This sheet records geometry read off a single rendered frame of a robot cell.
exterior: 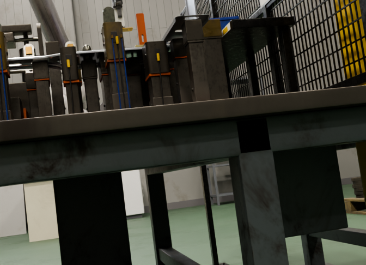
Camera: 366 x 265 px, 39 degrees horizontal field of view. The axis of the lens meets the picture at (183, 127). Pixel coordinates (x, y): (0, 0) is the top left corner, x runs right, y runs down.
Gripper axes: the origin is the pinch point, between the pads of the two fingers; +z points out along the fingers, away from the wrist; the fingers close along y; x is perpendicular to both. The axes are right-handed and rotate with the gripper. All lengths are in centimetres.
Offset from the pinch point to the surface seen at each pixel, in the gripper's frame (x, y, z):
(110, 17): -5.1, 18.2, 5.0
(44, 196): -53, -487, 64
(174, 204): 157, -728, 111
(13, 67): -37.8, -4.0, 13.6
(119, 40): -4.3, 25.3, 14.6
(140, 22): 10.1, -14.6, -2.7
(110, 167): -15, 74, 54
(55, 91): -24.6, -18.1, 20.7
